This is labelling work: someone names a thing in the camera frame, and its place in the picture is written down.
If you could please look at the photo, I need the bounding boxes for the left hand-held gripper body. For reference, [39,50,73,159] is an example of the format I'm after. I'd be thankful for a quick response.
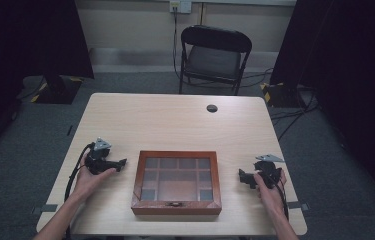
[84,137,113,175]

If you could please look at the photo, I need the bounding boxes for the dark curtain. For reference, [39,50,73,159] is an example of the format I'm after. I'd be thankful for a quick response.
[269,0,375,214]

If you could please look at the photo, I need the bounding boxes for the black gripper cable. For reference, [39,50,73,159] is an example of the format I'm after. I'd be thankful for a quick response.
[63,142,95,203]
[273,173,291,222]

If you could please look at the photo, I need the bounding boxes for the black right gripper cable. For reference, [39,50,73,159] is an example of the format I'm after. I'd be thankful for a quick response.
[273,173,291,222]

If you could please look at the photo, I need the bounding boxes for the person's right hand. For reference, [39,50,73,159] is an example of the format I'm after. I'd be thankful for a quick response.
[252,167,288,216]

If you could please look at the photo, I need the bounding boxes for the person's left hand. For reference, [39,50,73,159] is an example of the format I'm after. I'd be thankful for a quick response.
[70,153,118,203]

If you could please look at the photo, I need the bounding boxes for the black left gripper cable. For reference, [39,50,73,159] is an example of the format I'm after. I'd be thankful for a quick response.
[63,142,95,203]

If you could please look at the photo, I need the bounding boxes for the grey tape strip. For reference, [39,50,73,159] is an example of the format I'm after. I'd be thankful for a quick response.
[30,203,59,216]
[286,201,310,212]

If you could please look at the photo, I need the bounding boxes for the wooden box with glass lid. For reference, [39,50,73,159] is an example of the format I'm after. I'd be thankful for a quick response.
[130,150,223,216]

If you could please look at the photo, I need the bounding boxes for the black folding chair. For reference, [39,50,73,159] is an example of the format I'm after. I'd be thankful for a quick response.
[178,24,254,97]

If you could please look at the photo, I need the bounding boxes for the black floor cables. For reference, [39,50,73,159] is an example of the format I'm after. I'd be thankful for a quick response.
[241,66,321,142]

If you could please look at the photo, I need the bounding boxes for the black stand base striped tape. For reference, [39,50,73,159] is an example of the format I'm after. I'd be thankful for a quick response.
[259,81,308,109]
[29,74,85,105]

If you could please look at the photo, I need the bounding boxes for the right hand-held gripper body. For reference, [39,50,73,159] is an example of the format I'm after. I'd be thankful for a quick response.
[254,153,286,190]

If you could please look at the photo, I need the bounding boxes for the white wall socket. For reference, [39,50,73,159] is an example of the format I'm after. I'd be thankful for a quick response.
[169,0,193,15]

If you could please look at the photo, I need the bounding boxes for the black wall socket cable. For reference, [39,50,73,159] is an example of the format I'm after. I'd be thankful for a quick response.
[171,5,189,84]

